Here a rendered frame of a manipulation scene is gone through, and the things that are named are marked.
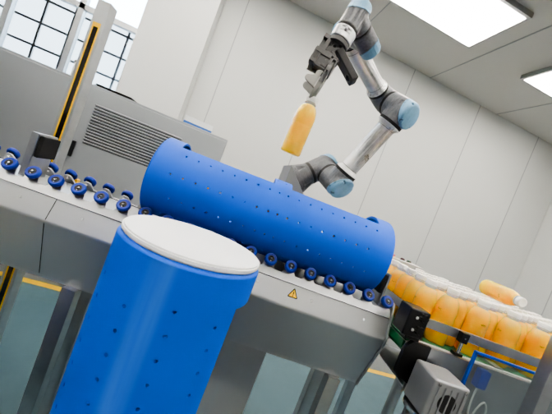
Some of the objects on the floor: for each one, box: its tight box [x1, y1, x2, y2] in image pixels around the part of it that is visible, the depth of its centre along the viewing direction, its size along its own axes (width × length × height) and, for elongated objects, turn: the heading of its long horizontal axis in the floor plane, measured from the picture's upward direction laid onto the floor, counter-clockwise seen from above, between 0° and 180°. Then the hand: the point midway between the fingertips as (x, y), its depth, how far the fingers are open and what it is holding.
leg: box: [16, 285, 81, 414], centre depth 106 cm, size 6×6×63 cm
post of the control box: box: [332, 380, 356, 414], centre depth 152 cm, size 4×4×100 cm
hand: (312, 98), depth 99 cm, fingers closed on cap, 4 cm apart
